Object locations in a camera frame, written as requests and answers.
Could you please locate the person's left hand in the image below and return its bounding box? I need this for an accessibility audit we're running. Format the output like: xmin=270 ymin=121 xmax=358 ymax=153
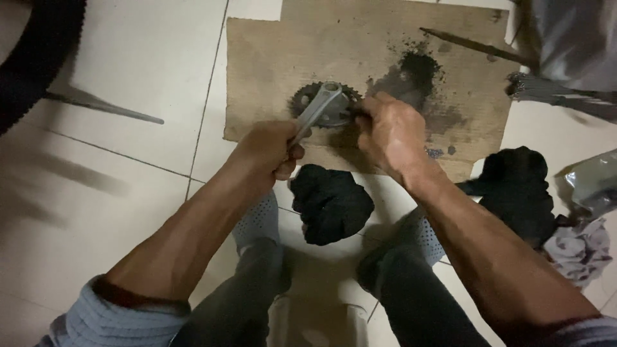
xmin=228 ymin=119 xmax=312 ymax=187

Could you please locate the person's right hand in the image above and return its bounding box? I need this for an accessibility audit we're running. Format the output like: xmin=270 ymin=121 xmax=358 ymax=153
xmin=354 ymin=92 xmax=436 ymax=184

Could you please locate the silver bicycle crank with chainring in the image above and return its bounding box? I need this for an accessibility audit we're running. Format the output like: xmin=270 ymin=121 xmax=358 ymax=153
xmin=288 ymin=81 xmax=363 ymax=147

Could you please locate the black rag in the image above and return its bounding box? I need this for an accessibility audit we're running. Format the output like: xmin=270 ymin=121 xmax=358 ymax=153
xmin=290 ymin=164 xmax=375 ymax=246

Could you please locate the person's left grey shoe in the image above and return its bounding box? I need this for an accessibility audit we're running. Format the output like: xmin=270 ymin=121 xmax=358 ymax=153
xmin=232 ymin=190 xmax=281 ymax=256

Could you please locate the person's grey shoe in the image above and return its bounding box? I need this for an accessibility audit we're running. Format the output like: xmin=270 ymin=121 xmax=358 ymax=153
xmin=232 ymin=190 xmax=281 ymax=256
xmin=386 ymin=207 xmax=446 ymax=267

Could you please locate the brown cardboard sheet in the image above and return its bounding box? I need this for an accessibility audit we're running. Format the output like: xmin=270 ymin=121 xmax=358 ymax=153
xmin=223 ymin=0 xmax=520 ymax=183

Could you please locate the dark metal rod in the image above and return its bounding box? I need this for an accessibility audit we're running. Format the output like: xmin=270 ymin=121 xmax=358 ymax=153
xmin=419 ymin=27 xmax=538 ymax=68

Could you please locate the person's right grey shoe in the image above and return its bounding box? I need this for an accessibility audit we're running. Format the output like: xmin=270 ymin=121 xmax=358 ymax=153
xmin=386 ymin=207 xmax=446 ymax=267

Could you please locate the person's left leg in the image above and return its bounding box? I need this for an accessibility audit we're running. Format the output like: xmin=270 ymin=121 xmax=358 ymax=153
xmin=171 ymin=237 xmax=292 ymax=347

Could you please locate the black cloth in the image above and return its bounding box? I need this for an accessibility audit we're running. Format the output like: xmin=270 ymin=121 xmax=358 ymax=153
xmin=455 ymin=146 xmax=560 ymax=249

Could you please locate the white plastic stool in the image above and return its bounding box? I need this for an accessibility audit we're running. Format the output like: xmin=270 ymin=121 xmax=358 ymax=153
xmin=266 ymin=295 xmax=369 ymax=347

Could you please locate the bundle of bicycle spokes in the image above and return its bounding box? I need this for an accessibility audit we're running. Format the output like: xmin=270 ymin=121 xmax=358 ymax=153
xmin=505 ymin=72 xmax=617 ymax=121

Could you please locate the silver bicycle kickstand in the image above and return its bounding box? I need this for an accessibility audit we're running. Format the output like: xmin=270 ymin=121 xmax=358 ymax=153
xmin=44 ymin=92 xmax=165 ymax=125

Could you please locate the person's right leg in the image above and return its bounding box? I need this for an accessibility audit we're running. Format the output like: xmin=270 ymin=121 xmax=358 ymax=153
xmin=357 ymin=247 xmax=492 ymax=347

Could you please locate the grey plastic bag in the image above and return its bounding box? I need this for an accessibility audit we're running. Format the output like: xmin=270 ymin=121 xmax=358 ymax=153
xmin=554 ymin=148 xmax=617 ymax=222

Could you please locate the grey crumpled cloth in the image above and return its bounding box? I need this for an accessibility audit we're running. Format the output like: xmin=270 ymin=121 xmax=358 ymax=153
xmin=543 ymin=218 xmax=613 ymax=290

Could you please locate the black bicycle tyre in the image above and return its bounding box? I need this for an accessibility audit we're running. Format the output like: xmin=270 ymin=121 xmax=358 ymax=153
xmin=0 ymin=0 xmax=87 ymax=137

